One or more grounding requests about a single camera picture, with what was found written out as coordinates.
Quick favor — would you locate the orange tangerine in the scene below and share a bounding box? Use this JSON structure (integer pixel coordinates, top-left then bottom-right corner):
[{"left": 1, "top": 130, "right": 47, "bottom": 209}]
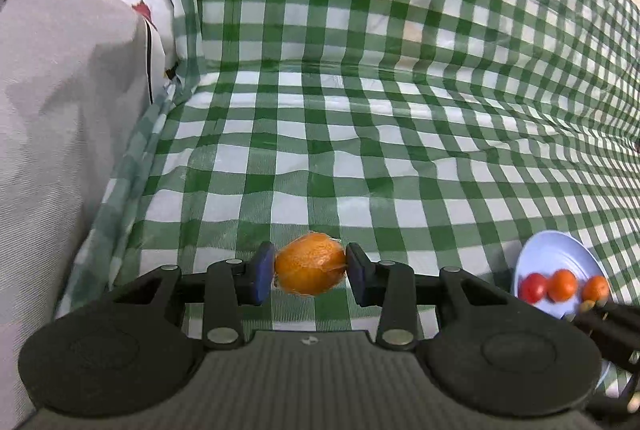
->
[{"left": 274, "top": 232, "right": 347, "bottom": 296}]

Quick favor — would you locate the orange cherry tomato right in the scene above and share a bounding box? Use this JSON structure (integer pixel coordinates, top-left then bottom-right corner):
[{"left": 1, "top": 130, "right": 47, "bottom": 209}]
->
[{"left": 582, "top": 275, "right": 610, "bottom": 303}]

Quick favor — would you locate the orange cherry tomato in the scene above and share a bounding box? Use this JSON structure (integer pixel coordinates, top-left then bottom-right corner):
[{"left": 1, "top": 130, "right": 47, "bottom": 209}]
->
[
  {"left": 547, "top": 268, "right": 578, "bottom": 303},
  {"left": 582, "top": 275, "right": 610, "bottom": 303}
]

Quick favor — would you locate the orange cherry tomato middle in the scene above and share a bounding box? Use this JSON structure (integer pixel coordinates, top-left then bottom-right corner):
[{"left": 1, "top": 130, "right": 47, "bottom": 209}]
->
[{"left": 547, "top": 268, "right": 578, "bottom": 303}]

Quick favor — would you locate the red cherry tomato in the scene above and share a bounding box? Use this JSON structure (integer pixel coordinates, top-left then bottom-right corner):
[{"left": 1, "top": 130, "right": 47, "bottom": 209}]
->
[{"left": 518, "top": 273, "right": 548, "bottom": 304}]

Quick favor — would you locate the green white checkered cloth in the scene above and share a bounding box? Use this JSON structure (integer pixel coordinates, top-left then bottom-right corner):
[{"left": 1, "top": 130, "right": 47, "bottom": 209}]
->
[{"left": 58, "top": 0, "right": 639, "bottom": 314}]

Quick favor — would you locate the grey sofa cushion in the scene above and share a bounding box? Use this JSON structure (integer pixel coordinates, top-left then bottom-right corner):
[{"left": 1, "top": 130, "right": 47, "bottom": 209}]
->
[{"left": 1, "top": 0, "right": 150, "bottom": 429}]

